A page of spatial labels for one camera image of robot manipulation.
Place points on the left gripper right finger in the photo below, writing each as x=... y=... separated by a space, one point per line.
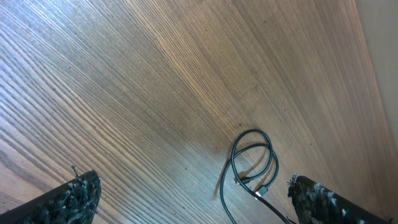
x=314 y=203

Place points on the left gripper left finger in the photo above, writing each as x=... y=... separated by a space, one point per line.
x=73 y=202

